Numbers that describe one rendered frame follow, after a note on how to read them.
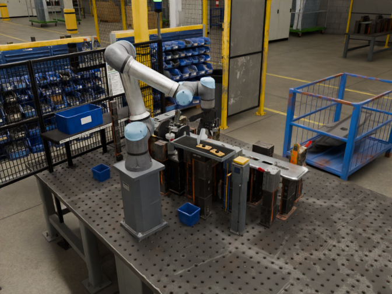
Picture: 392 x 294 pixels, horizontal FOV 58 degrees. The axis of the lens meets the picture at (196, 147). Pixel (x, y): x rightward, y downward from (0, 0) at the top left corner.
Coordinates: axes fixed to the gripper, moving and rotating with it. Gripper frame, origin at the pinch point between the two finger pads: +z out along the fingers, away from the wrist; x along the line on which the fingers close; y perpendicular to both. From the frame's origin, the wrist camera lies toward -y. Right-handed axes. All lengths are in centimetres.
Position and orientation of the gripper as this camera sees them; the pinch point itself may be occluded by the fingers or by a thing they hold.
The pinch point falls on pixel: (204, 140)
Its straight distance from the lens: 198.0
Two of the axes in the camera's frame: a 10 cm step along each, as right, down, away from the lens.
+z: 0.1, 9.1, 4.2
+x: 5.3, -3.6, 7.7
